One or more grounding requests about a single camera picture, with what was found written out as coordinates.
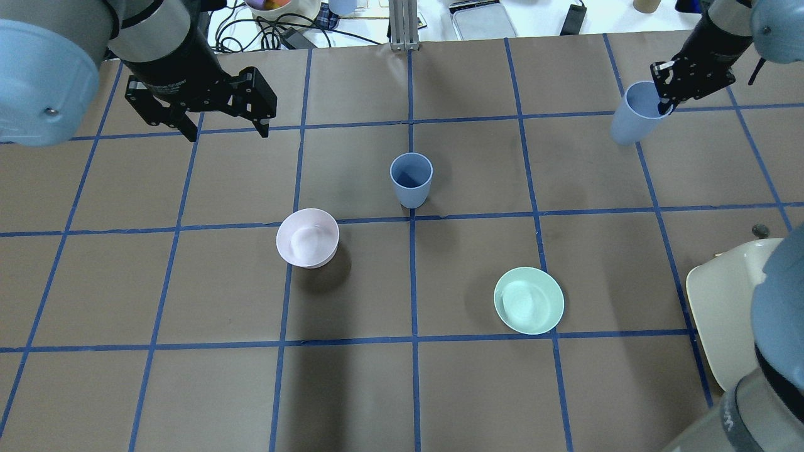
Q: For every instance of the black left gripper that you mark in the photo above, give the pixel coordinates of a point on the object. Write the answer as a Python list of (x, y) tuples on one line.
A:
[(178, 71)]

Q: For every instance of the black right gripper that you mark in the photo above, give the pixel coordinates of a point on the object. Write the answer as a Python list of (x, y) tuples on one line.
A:
[(711, 49)]

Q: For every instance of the blue cup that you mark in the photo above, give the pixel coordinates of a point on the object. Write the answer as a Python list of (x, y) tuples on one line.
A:
[(636, 116), (411, 175)]

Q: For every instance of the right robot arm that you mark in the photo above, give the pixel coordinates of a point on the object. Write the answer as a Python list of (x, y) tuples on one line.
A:
[(763, 411)]

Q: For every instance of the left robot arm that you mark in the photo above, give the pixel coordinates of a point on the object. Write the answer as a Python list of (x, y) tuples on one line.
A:
[(52, 52)]

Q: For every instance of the bowl of foam blocks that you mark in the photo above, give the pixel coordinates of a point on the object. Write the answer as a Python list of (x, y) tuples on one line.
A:
[(296, 12)]

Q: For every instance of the pink bowl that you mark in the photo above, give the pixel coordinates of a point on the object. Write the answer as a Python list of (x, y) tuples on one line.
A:
[(308, 238)]

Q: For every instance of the cream toaster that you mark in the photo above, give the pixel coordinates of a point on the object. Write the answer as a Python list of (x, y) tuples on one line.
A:
[(720, 294)]

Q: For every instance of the mint green bowl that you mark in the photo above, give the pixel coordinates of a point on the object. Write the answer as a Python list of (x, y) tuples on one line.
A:
[(529, 301)]

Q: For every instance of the aluminium frame post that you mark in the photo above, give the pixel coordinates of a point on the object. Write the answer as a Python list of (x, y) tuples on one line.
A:
[(403, 25)]

